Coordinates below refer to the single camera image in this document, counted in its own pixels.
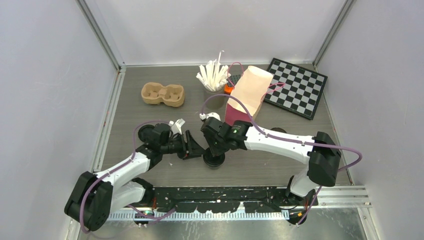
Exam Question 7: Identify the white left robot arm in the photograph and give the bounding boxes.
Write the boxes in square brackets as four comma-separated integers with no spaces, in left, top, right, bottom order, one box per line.
[64,120,205,232]

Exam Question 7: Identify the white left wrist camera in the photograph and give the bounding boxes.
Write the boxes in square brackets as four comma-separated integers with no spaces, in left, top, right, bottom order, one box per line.
[168,118,185,135]

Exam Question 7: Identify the pink paper gift bag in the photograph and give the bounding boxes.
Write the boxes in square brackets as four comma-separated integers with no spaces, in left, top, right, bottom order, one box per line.
[224,65,274,126]

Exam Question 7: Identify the black paper coffee cup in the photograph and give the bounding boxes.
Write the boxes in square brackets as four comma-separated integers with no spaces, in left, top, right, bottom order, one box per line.
[202,148,226,169]

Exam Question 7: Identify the brown cardboard cup carrier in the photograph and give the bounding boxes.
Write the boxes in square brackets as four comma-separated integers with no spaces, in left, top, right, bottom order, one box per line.
[140,82,185,108]

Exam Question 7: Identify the orange black small device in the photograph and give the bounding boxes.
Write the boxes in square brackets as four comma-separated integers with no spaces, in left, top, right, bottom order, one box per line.
[224,74,242,95]

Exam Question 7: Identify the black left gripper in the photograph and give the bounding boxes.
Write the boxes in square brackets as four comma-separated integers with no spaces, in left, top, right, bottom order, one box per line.
[160,130,206,160]

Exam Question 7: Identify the grey straw holder cup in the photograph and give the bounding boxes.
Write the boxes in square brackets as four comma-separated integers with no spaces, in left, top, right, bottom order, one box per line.
[203,86,227,110]

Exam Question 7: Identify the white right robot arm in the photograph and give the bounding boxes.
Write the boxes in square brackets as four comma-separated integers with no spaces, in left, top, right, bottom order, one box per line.
[200,117,341,205]

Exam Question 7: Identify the black white chessboard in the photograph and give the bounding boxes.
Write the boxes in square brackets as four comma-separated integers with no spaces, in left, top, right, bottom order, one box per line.
[264,57,328,120]

